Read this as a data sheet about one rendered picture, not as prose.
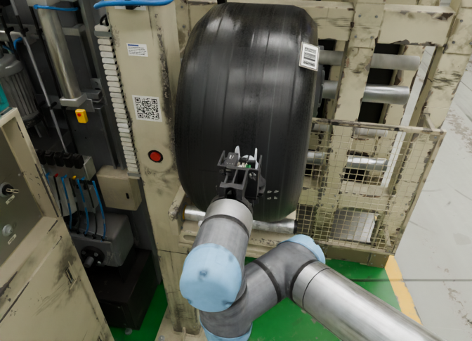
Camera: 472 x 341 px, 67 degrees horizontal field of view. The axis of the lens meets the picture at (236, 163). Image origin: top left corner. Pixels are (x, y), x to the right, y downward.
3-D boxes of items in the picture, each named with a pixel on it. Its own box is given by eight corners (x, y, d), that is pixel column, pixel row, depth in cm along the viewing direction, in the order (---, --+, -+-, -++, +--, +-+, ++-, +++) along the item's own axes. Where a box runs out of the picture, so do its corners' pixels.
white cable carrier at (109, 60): (129, 178, 115) (93, 25, 86) (135, 168, 119) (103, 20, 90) (142, 179, 115) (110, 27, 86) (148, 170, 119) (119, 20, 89)
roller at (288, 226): (182, 202, 110) (185, 208, 114) (179, 215, 108) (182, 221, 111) (298, 216, 105) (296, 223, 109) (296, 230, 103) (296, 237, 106)
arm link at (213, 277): (181, 316, 47) (169, 270, 43) (202, 255, 56) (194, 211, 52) (240, 322, 45) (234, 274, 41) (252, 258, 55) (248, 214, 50)
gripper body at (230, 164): (264, 153, 64) (255, 192, 54) (260, 192, 68) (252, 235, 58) (222, 148, 65) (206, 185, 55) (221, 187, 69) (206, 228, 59)
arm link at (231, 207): (248, 256, 55) (196, 247, 56) (252, 235, 59) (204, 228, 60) (251, 217, 51) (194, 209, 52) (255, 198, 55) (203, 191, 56)
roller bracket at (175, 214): (171, 235, 109) (166, 212, 103) (203, 158, 140) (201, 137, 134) (180, 237, 109) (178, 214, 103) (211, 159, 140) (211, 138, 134)
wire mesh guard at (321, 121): (211, 230, 184) (203, 109, 141) (211, 227, 185) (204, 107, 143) (394, 256, 171) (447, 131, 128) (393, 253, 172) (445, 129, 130)
